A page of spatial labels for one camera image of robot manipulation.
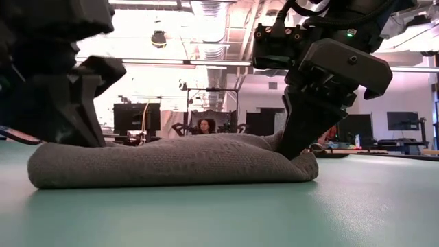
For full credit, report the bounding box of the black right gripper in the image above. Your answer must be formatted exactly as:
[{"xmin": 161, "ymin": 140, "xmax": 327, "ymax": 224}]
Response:
[{"xmin": 278, "ymin": 38, "xmax": 394, "ymax": 159}]

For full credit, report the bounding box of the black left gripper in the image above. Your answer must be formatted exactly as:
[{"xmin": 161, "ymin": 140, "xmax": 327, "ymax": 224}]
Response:
[{"xmin": 0, "ymin": 40, "xmax": 127, "ymax": 148}]

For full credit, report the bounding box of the grey terry towel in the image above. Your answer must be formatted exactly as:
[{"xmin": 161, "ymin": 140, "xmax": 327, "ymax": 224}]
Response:
[{"xmin": 27, "ymin": 132, "xmax": 320, "ymax": 189}]

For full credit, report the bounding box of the black monitor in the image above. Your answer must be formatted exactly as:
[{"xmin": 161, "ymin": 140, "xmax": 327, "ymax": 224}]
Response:
[
  {"xmin": 112, "ymin": 102, "xmax": 161, "ymax": 137},
  {"xmin": 337, "ymin": 113, "xmax": 375, "ymax": 147},
  {"xmin": 386, "ymin": 111, "xmax": 420, "ymax": 132}
]

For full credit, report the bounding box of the black cabinet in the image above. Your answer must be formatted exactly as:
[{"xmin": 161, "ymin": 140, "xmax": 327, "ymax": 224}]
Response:
[{"xmin": 245, "ymin": 108, "xmax": 286, "ymax": 137}]

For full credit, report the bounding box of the dark background desk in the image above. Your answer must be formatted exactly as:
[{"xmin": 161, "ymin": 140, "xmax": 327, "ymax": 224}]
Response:
[{"xmin": 377, "ymin": 139, "xmax": 429, "ymax": 155}]

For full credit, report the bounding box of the person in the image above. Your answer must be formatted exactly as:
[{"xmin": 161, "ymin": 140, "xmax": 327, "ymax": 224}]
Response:
[{"xmin": 195, "ymin": 118, "xmax": 217, "ymax": 135}]

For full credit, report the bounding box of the green table mat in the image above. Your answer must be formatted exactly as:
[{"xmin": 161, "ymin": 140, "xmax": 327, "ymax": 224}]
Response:
[{"xmin": 0, "ymin": 140, "xmax": 439, "ymax": 247}]

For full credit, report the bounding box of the long ceiling light bar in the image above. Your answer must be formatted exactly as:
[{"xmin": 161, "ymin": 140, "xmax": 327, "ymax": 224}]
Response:
[{"xmin": 75, "ymin": 57, "xmax": 253, "ymax": 68}]

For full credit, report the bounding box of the round black ceiling device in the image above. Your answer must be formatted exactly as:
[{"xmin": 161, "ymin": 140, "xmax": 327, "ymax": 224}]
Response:
[{"xmin": 150, "ymin": 30, "xmax": 168, "ymax": 49}]

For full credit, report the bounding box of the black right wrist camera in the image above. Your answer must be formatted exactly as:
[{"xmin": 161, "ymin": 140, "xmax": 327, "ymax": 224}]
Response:
[{"xmin": 252, "ymin": 23, "xmax": 311, "ymax": 71}]

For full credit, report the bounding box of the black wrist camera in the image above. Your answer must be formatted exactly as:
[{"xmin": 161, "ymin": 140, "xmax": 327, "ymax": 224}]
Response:
[
  {"xmin": 252, "ymin": 23, "xmax": 311, "ymax": 71},
  {"xmin": 0, "ymin": 0, "xmax": 116, "ymax": 44}
]

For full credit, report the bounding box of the black aluminium table frame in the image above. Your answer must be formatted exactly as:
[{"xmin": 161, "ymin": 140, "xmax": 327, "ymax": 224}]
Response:
[{"xmin": 310, "ymin": 147, "xmax": 439, "ymax": 162}]

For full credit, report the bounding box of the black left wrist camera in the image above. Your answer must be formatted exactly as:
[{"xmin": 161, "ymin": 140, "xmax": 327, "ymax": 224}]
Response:
[{"xmin": 0, "ymin": 0, "xmax": 116, "ymax": 44}]

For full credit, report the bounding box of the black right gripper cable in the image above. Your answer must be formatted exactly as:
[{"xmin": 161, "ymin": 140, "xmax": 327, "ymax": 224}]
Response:
[{"xmin": 277, "ymin": 0, "xmax": 395, "ymax": 29}]

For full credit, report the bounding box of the black background robot frame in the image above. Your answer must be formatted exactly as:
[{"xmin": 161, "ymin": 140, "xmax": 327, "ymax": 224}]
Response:
[{"xmin": 186, "ymin": 87, "xmax": 240, "ymax": 134}]

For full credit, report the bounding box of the silver ventilation duct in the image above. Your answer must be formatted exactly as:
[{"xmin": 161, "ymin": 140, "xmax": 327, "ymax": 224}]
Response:
[{"xmin": 190, "ymin": 0, "xmax": 229, "ymax": 107}]

